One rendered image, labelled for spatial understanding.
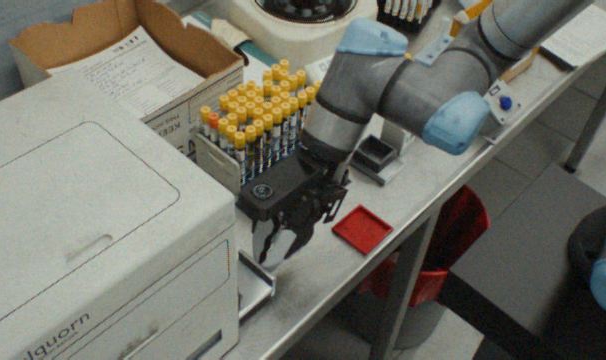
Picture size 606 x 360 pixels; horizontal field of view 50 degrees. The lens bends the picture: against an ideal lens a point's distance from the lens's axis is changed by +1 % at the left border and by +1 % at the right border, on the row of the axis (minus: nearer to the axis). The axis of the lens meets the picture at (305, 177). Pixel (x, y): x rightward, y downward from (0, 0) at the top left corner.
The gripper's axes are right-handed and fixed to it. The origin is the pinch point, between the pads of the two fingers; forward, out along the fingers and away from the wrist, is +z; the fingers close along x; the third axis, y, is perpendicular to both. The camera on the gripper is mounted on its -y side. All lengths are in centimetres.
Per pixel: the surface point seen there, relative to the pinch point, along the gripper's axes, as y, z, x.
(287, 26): 27.9, -23.9, 29.9
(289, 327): 0.9, 4.9, -7.4
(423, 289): 70, 22, -5
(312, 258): 10.0, -0.4, -2.0
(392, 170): 28.1, -12.4, 0.0
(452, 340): 104, 46, -12
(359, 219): 19.1, -5.8, -2.3
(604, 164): 191, -4, -12
